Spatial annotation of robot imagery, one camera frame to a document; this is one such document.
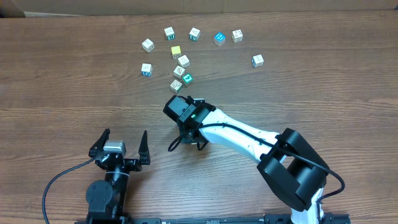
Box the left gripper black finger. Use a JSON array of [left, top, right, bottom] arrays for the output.
[[88, 128, 110, 157], [138, 130, 150, 165]]

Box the wooden block blue side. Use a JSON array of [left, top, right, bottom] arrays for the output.
[[251, 54, 264, 68], [141, 63, 153, 77]]

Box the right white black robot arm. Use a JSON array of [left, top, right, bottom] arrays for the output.
[[163, 95, 329, 223]]

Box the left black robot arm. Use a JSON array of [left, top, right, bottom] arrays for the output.
[[85, 129, 150, 224]]

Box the wooden elephant block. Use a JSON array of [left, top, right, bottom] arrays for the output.
[[170, 80, 183, 94]]

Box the green 4 wooden block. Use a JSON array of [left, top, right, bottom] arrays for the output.
[[182, 73, 194, 86]]

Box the wooden block red K side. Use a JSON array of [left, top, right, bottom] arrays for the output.
[[174, 65, 185, 79]]

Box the plain wooden block centre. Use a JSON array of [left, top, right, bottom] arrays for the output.
[[178, 55, 190, 68]]

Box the yellow top wooden block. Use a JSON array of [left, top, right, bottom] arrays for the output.
[[171, 45, 182, 59]]

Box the wooden block top left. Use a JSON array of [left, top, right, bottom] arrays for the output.
[[142, 39, 154, 53]]

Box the blue top wooden block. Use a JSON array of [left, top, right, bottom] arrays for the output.
[[213, 32, 226, 47]]

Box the wooden block teal Q side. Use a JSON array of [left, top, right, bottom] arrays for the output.
[[189, 27, 200, 42]]

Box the wooden block top right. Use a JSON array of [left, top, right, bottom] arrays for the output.
[[232, 29, 243, 43]]

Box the cardboard board at back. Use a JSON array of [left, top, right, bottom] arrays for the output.
[[1, 0, 397, 17]]

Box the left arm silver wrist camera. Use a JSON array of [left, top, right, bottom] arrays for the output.
[[103, 140, 126, 156]]

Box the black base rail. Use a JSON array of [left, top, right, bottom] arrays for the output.
[[74, 213, 351, 224]]

